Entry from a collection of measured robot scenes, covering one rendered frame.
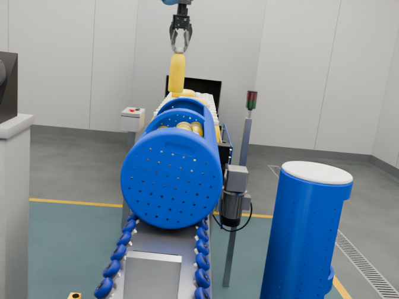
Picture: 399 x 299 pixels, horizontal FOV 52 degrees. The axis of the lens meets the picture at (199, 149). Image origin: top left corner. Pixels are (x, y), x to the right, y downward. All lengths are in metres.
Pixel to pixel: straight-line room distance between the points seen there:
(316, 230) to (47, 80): 5.20
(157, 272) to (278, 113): 5.72
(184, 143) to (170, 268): 0.44
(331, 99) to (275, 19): 1.48
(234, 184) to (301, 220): 0.67
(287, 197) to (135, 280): 0.97
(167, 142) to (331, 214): 0.78
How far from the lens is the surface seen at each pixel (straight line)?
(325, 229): 1.67
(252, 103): 2.41
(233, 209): 2.27
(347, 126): 6.81
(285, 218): 1.67
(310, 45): 6.45
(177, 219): 1.18
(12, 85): 1.84
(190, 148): 1.12
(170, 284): 0.79
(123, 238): 1.08
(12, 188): 1.82
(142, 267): 0.78
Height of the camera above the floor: 1.45
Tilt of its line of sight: 13 degrees down
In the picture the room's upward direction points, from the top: 6 degrees clockwise
